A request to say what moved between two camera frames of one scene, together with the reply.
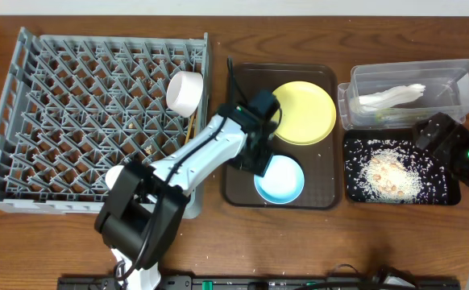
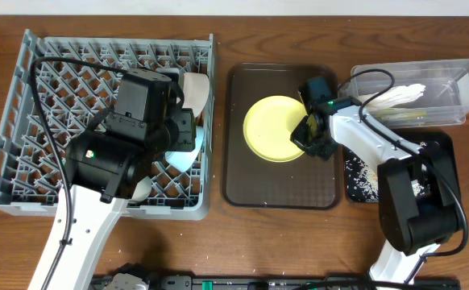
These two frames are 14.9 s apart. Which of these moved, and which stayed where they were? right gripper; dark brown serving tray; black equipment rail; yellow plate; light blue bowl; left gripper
Moved: right gripper; light blue bowl; yellow plate; left gripper
Stayed: black equipment rail; dark brown serving tray
